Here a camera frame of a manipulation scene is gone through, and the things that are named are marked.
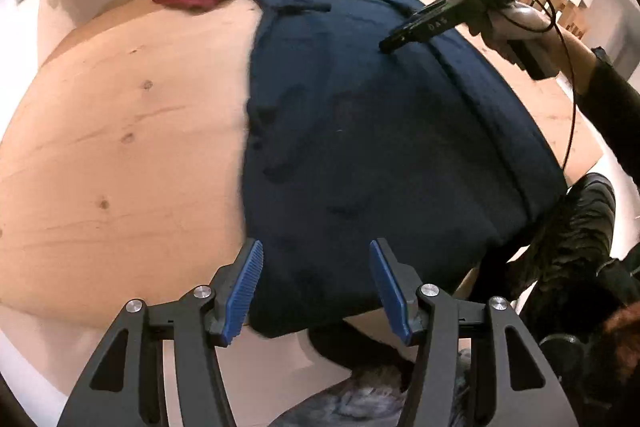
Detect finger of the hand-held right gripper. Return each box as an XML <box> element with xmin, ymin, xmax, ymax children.
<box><xmin>378</xmin><ymin>14</ymin><xmax>428</xmax><ymax>54</ymax></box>

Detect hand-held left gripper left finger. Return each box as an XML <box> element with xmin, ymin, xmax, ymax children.
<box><xmin>57</xmin><ymin>238</ymin><xmax>264</xmax><ymax>427</ymax></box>

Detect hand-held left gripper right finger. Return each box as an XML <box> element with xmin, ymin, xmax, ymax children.
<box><xmin>369</xmin><ymin>238</ymin><xmax>581</xmax><ymax>427</ymax></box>

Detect navy blue t-shirt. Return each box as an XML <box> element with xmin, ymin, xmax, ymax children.
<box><xmin>242</xmin><ymin>0</ymin><xmax>571</xmax><ymax>339</ymax></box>

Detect person's right hand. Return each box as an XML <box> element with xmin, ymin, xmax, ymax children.
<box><xmin>482</xmin><ymin>3</ymin><xmax>558</xmax><ymax>58</ymax></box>

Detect black jacket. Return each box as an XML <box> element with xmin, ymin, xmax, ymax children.
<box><xmin>520</xmin><ymin>257</ymin><xmax>640</xmax><ymax>427</ymax></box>

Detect black cable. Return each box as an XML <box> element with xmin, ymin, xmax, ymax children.
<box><xmin>487</xmin><ymin>0</ymin><xmax>581</xmax><ymax>172</ymax></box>

